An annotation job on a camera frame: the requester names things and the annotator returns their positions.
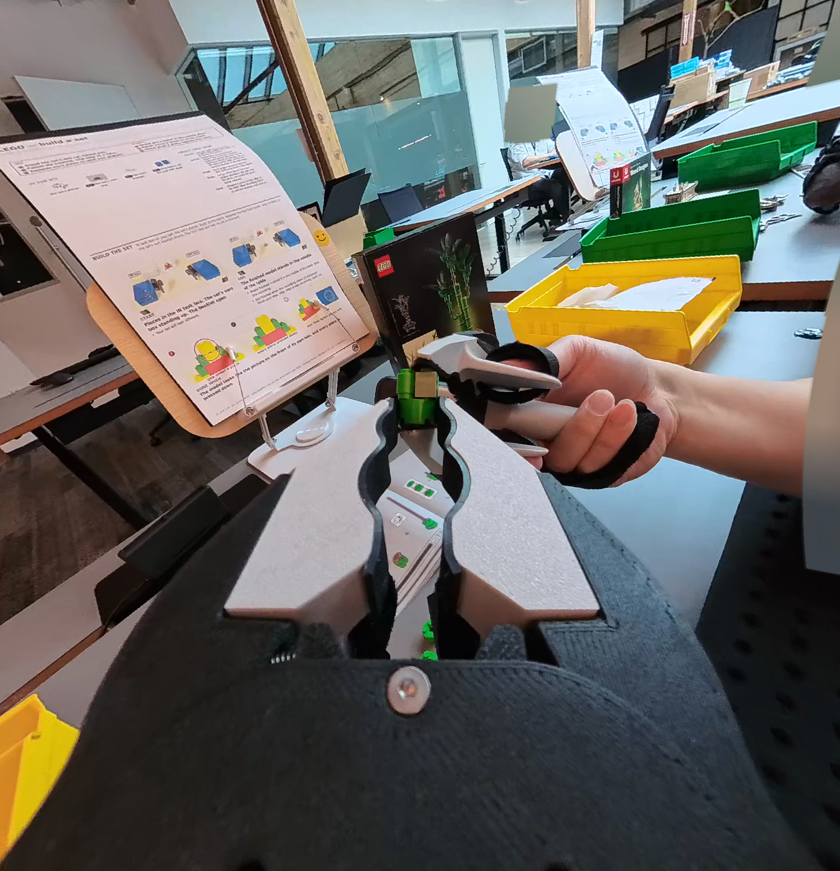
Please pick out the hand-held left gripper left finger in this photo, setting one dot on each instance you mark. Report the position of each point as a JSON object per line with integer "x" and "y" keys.
{"x": 304, "y": 537}

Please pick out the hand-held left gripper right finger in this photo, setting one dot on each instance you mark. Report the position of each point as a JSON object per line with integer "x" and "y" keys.
{"x": 522, "y": 544}

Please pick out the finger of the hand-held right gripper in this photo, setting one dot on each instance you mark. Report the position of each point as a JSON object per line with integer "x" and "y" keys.
{"x": 450, "y": 360}

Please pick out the small tan brick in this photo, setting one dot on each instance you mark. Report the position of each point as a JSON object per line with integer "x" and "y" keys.
{"x": 425, "y": 385}

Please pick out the green brick assembly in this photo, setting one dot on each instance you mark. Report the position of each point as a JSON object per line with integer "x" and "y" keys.
{"x": 413, "y": 412}

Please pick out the grey desk black legs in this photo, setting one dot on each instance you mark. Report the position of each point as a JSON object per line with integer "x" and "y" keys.
{"x": 45, "y": 408}

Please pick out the grey desk wooden edge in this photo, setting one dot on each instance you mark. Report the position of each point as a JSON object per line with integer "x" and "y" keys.
{"x": 794, "y": 248}

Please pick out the person's right hand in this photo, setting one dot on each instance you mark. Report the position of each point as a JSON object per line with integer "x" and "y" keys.
{"x": 617, "y": 378}

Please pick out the black bamboo toy set box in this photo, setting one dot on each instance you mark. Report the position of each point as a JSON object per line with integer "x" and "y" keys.
{"x": 420, "y": 292}

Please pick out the white stand base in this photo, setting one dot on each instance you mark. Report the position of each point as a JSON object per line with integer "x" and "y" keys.
{"x": 324, "y": 435}

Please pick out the yellow plastic bin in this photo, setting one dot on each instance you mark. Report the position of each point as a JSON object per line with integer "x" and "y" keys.
{"x": 18, "y": 762}
{"x": 597, "y": 326}

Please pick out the open instruction booklet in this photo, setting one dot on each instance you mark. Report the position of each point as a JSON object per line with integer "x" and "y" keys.
{"x": 413, "y": 517}

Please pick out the scattered green round bricks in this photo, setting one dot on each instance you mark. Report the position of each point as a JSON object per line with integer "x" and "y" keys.
{"x": 428, "y": 629}

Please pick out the white paper sheet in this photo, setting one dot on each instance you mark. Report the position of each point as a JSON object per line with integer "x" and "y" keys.
{"x": 644, "y": 294}

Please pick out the dark folder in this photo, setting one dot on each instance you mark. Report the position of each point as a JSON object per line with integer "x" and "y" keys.
{"x": 345, "y": 194}

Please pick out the green plastic bin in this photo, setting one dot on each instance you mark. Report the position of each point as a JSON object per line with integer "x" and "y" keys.
{"x": 740, "y": 160}
{"x": 671, "y": 238}

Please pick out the small black box red label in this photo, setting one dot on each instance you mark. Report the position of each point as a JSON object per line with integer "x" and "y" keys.
{"x": 627, "y": 187}

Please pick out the small wooden model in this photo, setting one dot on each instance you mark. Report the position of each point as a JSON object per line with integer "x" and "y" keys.
{"x": 682, "y": 193}

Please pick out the background instruction sheet stand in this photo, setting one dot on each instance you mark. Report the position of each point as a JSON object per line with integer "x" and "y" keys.
{"x": 597, "y": 122}

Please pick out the black perforated panel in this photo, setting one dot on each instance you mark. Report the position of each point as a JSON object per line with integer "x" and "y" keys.
{"x": 780, "y": 680}

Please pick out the white printed instruction sheet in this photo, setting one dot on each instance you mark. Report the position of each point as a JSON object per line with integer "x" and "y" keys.
{"x": 168, "y": 245}

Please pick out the wooden pillar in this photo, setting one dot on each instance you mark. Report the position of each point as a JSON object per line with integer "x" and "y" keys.
{"x": 304, "y": 88}
{"x": 586, "y": 30}

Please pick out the black rounded object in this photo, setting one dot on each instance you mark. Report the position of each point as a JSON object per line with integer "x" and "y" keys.
{"x": 831, "y": 177}

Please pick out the black desk mount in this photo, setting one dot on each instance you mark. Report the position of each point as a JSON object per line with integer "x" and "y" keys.
{"x": 175, "y": 531}

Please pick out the black wall poster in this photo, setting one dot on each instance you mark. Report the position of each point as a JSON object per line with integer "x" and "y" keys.
{"x": 11, "y": 252}

